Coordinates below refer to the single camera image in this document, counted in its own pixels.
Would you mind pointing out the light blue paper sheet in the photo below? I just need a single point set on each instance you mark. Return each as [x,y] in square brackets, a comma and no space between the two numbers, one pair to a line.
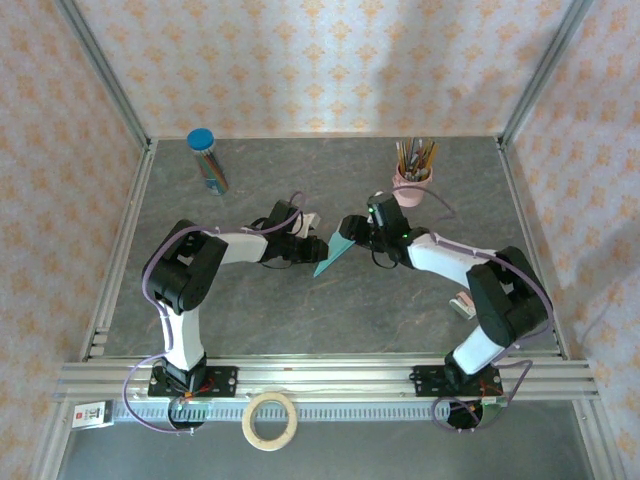
[335,250]

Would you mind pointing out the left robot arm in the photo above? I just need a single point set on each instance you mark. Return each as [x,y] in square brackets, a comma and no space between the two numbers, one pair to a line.
[182,270]

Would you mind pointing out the pink pencil cup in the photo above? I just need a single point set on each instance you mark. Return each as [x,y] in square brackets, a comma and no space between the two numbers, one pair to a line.
[407,192]

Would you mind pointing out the wooden pencil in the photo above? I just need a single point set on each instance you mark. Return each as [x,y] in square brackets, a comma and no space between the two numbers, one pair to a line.
[412,152]
[401,156]
[421,152]

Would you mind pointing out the yellow pencil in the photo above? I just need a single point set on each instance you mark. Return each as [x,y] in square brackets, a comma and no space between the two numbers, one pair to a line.
[433,156]

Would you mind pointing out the small pink white clip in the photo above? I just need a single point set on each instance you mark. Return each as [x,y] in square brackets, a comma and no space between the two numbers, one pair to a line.
[460,304]

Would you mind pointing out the blue-lid tube of coloured pencils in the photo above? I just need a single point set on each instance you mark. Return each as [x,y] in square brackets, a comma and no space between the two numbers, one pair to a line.
[210,165]

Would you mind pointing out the masking tape roll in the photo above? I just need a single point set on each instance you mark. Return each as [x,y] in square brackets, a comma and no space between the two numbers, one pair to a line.
[245,422]

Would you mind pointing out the white label tag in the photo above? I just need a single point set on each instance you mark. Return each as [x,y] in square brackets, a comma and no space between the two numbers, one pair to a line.
[92,415]

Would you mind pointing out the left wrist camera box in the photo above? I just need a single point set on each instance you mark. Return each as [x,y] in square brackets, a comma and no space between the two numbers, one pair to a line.
[311,222]

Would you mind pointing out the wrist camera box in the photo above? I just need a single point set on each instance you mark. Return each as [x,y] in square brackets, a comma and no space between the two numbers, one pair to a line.
[378,194]
[311,222]

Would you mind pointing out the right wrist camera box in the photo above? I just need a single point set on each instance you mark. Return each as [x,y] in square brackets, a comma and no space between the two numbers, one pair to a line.
[378,194]

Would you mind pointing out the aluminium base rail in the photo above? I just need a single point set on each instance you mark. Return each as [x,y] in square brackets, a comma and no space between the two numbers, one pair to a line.
[325,375]

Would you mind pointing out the aluminium side rail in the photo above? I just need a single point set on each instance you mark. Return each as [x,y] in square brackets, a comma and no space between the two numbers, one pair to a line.
[520,210]
[127,225]

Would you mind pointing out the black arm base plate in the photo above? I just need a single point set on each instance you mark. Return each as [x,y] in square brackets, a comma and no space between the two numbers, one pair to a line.
[225,382]
[425,381]

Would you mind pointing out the aluminium frame post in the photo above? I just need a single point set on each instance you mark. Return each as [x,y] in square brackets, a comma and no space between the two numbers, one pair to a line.
[105,80]
[545,70]

